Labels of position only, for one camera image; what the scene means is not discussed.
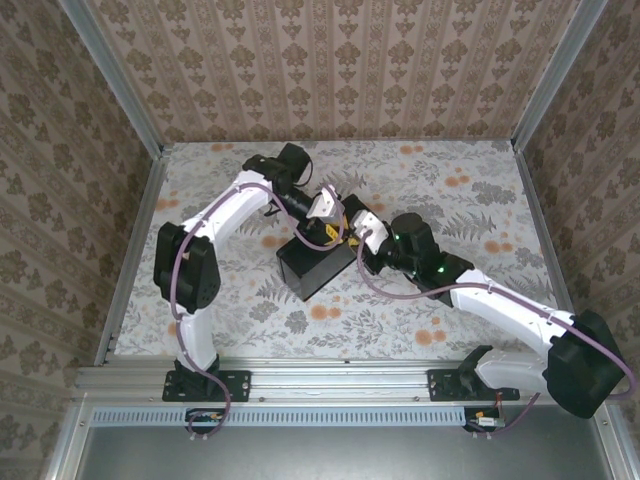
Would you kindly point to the black rectangular box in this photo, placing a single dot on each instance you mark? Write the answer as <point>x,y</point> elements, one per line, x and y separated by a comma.
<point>310,270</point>

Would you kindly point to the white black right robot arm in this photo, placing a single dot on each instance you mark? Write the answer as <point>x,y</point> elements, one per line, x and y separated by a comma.
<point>500,300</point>

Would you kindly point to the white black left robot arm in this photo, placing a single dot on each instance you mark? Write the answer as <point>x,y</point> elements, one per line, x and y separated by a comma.
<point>230,210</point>

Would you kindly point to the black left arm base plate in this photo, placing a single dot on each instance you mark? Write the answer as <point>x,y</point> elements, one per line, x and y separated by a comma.
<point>240,385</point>

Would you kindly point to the aluminium frame post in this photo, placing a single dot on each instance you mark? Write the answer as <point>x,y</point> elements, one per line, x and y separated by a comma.
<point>556,75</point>
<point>120,85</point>

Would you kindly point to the floral table cover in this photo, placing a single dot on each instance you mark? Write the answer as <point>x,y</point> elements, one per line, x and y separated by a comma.
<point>350,320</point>

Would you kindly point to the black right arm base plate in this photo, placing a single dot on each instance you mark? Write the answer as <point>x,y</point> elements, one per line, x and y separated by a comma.
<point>442,385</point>

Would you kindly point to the aluminium table side rail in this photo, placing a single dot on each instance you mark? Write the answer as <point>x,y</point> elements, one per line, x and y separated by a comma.
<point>544,225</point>
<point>146,210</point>

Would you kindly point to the grey metal plate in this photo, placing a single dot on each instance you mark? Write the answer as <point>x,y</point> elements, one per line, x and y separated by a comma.
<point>325,455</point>

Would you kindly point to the aluminium mounting rail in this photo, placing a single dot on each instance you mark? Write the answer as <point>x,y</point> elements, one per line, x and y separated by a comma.
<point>340,380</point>

